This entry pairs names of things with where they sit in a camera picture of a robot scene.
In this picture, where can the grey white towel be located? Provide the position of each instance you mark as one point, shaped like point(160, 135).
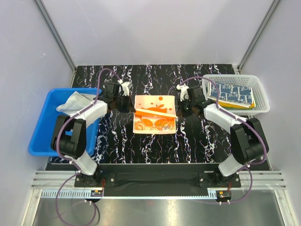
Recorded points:
point(75, 103)

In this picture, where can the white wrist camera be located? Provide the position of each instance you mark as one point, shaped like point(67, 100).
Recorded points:
point(183, 89)
point(126, 87)

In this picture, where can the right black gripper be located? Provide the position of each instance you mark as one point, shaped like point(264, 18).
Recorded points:
point(182, 104)

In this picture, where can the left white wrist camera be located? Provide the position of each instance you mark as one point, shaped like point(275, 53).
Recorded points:
point(126, 87)

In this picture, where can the green microfiber towel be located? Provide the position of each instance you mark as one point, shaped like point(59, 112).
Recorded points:
point(255, 104)

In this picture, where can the cream orange patterned towel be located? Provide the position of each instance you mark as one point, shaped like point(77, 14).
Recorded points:
point(154, 114)

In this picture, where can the aluminium frame rail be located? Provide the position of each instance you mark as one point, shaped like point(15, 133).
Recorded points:
point(63, 184)

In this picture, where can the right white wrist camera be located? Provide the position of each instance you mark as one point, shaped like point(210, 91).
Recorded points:
point(183, 89)

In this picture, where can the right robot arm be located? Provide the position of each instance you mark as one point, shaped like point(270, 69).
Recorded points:
point(247, 140)

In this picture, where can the blue white patterned towel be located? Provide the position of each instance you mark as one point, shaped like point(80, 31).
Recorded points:
point(231, 93)

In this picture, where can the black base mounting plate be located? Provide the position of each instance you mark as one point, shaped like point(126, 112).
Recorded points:
point(183, 180)

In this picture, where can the blue plastic bin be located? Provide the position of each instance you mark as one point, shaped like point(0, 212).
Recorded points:
point(41, 139)

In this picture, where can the white perforated plastic basket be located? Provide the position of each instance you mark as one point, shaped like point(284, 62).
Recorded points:
point(240, 89)

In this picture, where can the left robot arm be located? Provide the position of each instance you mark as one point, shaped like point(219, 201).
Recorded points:
point(69, 137)

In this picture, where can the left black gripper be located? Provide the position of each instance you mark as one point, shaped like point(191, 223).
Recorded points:
point(129, 107)

